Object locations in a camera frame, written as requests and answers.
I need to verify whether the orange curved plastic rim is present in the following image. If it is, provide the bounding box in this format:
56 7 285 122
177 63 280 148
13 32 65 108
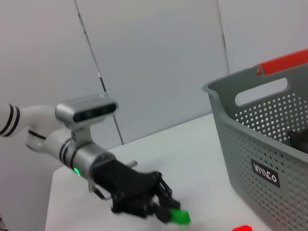
254 49 308 75

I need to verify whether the dark clay teapot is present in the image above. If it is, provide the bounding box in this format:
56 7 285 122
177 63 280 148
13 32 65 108
287 129 308 154

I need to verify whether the grey-green perforated storage bin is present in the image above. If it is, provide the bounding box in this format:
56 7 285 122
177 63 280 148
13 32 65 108
202 64 308 231

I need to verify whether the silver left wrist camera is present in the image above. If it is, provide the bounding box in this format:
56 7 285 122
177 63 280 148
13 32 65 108
54 93 119 145

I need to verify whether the thin dark left arm cable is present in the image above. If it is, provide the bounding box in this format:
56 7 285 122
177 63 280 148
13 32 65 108
92 184 114 201

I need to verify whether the green toy brick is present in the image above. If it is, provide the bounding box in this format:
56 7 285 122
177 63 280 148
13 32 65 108
169 208 192 225

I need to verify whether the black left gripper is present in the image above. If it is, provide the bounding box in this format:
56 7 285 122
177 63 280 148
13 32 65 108
92 158 181 224

